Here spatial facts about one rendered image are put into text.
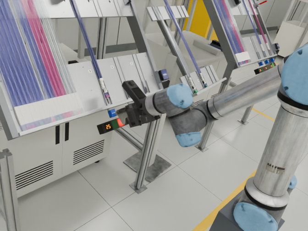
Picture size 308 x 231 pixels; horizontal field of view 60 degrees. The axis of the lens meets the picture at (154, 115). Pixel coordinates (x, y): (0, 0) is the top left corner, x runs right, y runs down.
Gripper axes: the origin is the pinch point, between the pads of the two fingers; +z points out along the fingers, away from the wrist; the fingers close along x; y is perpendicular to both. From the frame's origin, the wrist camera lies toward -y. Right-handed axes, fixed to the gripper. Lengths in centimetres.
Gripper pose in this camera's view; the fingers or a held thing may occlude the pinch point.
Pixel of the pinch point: (118, 111)
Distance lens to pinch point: 105.8
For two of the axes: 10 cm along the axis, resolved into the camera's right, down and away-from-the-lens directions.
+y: 3.3, 9.4, 0.4
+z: -6.5, 1.9, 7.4
